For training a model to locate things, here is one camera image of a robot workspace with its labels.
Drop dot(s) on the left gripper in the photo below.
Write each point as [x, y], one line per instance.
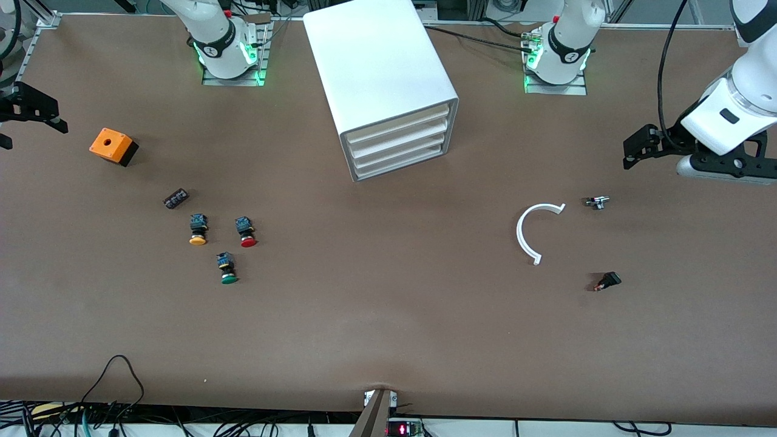
[674, 143]

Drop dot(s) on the white plastic drawer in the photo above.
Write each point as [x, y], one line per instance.
[400, 147]
[400, 135]
[400, 159]
[400, 123]

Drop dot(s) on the green mushroom push button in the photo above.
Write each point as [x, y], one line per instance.
[228, 269]

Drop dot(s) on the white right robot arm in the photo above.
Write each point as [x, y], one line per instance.
[212, 30]

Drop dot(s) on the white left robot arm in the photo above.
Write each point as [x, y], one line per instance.
[564, 48]

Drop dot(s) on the yellow mushroom push button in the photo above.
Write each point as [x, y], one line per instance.
[198, 230]

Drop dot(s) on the red mushroom push button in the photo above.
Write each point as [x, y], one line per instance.
[246, 233]

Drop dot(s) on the white drawer cabinet housing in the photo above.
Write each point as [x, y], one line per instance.
[376, 60]

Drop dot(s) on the chrome metal fitting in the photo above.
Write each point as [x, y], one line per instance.
[597, 202]

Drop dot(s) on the device with red display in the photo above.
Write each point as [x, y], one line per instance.
[403, 430]

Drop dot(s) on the brown angled bar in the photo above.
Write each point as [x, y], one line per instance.
[373, 419]

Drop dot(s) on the orange button enclosure box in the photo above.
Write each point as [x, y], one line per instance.
[112, 145]

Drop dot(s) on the small black square switch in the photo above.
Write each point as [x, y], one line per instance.
[607, 281]

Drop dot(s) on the white semicircular plastic bracket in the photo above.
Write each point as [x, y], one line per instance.
[519, 233]

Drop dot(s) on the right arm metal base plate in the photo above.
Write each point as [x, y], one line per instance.
[234, 82]

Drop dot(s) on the small white mounting bracket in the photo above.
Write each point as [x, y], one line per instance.
[394, 399]

